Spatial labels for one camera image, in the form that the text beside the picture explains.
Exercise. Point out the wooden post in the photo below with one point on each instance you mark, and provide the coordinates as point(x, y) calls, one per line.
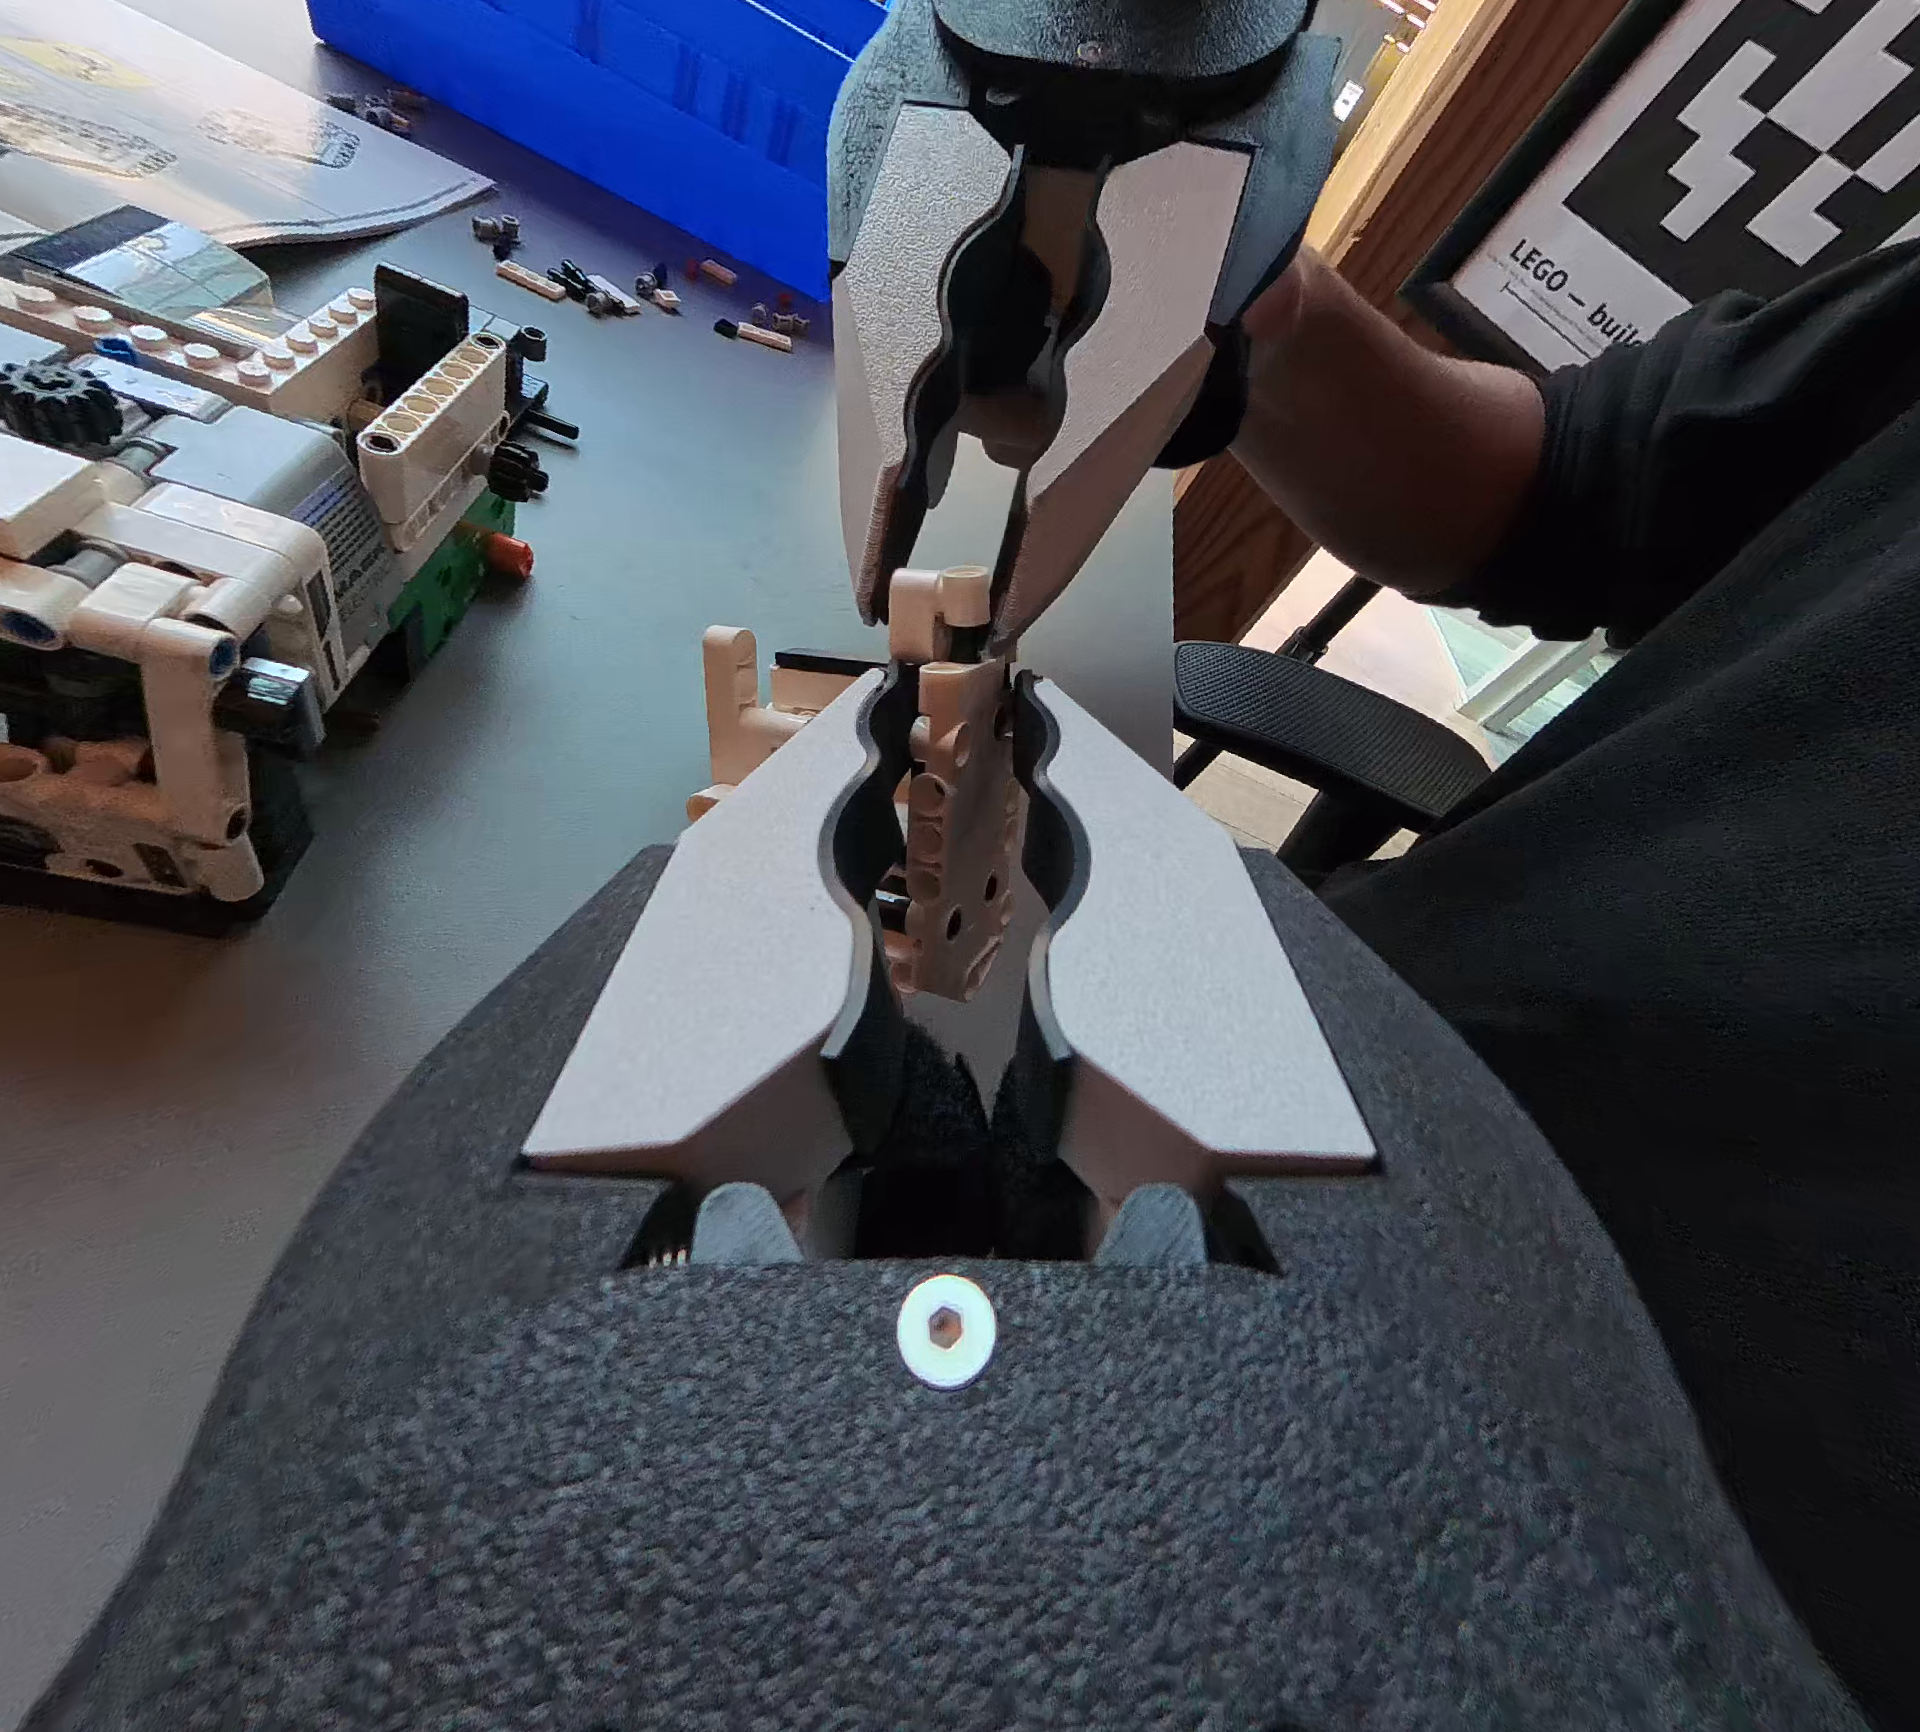
point(1499, 39)

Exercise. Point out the scattered small lego pieces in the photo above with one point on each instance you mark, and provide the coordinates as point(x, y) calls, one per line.
point(600, 292)

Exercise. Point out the open lego instruction booklet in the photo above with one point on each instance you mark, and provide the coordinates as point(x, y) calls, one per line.
point(227, 143)

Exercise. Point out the framed black white poster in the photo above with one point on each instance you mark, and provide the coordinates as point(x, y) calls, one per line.
point(1770, 68)

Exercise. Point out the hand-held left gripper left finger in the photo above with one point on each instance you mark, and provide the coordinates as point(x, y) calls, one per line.
point(720, 982)

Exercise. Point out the small white lego subassembly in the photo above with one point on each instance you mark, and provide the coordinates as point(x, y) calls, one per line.
point(961, 771)

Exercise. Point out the blue plastic bin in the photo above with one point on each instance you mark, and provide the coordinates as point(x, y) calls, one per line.
point(573, 8)

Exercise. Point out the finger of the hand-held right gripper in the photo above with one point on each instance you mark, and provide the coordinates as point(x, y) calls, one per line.
point(1170, 262)
point(892, 262)

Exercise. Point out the partly built lego truck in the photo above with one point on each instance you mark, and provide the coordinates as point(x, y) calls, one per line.
point(227, 563)

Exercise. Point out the person's black shirt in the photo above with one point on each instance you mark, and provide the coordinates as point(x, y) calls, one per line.
point(1725, 1014)

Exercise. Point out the black office chair armrest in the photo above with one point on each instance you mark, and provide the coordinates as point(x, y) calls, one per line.
point(1319, 728)

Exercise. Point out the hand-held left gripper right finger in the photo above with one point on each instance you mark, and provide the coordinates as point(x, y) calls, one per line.
point(1186, 982)

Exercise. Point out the person's right forearm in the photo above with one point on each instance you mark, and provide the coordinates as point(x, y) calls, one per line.
point(1397, 444)

